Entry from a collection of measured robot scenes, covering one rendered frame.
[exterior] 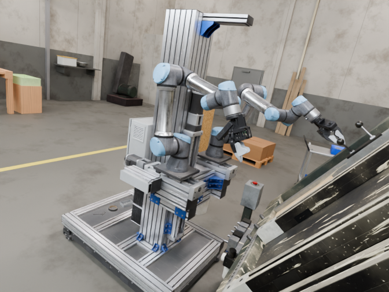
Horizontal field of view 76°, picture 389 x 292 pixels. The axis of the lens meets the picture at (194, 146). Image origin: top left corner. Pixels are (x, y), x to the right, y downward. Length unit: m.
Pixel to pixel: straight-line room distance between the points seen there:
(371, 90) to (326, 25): 2.65
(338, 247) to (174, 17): 1.59
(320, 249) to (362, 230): 0.12
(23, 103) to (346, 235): 7.17
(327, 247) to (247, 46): 10.51
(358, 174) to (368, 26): 9.22
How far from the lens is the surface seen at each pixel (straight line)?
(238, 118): 1.12
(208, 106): 1.20
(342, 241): 0.81
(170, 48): 1.85
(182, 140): 1.54
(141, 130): 1.95
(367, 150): 1.60
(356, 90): 10.04
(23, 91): 7.36
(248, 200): 1.97
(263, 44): 10.87
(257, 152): 5.28
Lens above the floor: 1.66
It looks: 16 degrees down
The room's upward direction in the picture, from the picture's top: 10 degrees clockwise
